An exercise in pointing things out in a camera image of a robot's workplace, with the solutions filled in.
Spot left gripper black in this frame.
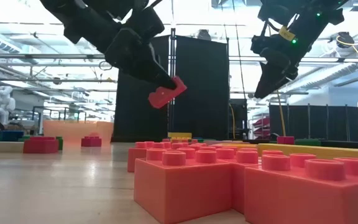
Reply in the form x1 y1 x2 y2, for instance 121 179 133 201
104 27 177 91

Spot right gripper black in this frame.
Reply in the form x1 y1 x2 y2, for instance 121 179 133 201
249 33 300 100

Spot orange square block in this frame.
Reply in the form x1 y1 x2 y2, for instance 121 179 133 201
133 150 233 224
147 75 188 110
244 154 358 224

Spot red square block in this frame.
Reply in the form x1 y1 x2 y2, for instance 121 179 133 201
22 136 60 154
80 133 103 148

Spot shelf with red bins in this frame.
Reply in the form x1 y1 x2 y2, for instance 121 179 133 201
251 115 270 140

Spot black equipment box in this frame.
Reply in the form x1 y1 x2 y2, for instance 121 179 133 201
228 98 249 141

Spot black partition panels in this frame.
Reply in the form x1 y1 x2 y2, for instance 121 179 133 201
268 104 358 143

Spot red rectangular block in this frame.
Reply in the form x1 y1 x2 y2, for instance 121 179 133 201
276 135 296 146

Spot yellow rectangular block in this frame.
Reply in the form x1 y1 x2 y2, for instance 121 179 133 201
167 132 193 140

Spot yellow long block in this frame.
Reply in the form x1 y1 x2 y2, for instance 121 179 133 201
256 142 358 174

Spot orange rectangular block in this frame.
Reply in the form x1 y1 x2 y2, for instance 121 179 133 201
215 147 262 215
127 141 198 174

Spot pink long block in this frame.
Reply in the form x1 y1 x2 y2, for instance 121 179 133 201
205 139 229 146

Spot orange translucent plastic bin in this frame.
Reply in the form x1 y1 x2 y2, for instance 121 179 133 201
43 120 114 146

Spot blue square block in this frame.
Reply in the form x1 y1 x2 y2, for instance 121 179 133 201
0 130 25 142

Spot cream long block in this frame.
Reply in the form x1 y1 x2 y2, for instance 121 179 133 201
0 141 25 154

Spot yellow cable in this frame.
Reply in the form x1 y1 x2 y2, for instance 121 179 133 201
277 90 288 138
228 103 236 140

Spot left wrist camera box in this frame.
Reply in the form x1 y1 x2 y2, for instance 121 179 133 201
126 6 166 43

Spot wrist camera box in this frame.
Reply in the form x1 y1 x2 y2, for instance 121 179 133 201
257 1 287 24
126 6 166 43

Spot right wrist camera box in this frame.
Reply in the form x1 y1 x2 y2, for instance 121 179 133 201
257 1 287 24

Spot ceiling cable reel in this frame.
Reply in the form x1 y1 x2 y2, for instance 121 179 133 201
329 30 358 58

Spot black aluminium table frame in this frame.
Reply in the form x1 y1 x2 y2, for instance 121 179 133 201
0 135 358 151

